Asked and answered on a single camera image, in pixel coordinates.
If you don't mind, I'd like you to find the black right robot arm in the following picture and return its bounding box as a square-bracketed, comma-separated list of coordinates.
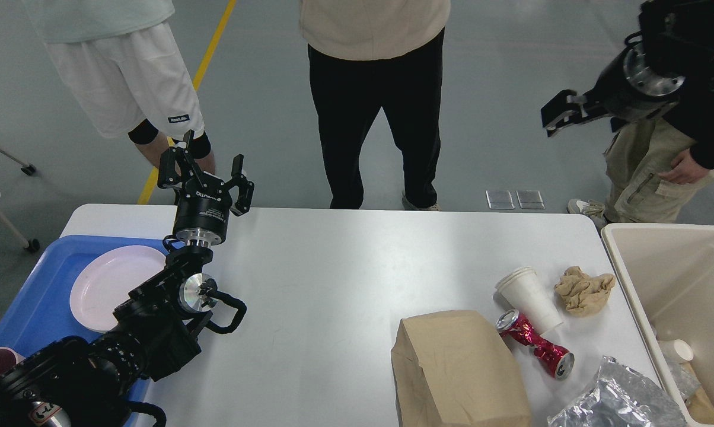
[541, 1, 714, 137]

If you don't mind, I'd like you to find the brown paper napkin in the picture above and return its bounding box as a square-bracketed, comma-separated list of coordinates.
[554, 266, 616, 318]

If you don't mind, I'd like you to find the person in beige hoodie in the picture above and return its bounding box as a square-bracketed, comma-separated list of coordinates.
[299, 1, 451, 211]

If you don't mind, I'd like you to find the silver foil bag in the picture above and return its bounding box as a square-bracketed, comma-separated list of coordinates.
[547, 356, 687, 426]

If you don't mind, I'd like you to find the blue plastic tray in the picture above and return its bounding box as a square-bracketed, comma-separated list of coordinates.
[0, 235, 143, 402]

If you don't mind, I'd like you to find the white folding table leg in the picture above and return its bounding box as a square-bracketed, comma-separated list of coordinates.
[0, 132, 41, 252]

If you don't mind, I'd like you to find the white paper cup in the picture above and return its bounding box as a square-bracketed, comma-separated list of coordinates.
[495, 266, 564, 333]

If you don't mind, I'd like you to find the metal floor plate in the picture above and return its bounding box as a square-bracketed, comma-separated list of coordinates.
[485, 190, 515, 210]
[516, 191, 545, 210]

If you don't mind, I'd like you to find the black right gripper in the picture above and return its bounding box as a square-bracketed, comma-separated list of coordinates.
[541, 45, 686, 138]

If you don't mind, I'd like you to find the crushed red soda can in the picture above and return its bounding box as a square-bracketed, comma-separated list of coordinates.
[495, 309, 575, 380]

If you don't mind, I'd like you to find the small white cup in bin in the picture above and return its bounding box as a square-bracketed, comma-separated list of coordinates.
[657, 339, 695, 363]

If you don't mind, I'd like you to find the person in white shorts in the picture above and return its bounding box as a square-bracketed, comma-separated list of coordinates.
[24, 1, 216, 174]

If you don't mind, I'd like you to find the pink plastic plate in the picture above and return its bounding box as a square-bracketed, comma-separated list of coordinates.
[69, 245, 165, 333]

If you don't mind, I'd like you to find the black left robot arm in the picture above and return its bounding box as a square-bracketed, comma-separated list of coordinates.
[0, 130, 254, 426]

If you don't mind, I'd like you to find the brown paper bag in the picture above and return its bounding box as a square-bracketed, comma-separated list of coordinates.
[391, 310, 531, 426]

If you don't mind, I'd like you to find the beige plastic bin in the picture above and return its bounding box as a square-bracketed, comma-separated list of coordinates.
[601, 222, 714, 426]

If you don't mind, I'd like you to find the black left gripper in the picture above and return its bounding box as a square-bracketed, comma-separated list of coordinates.
[157, 130, 255, 246]

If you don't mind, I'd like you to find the person in black jacket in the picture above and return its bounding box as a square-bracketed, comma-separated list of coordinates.
[568, 0, 714, 229]

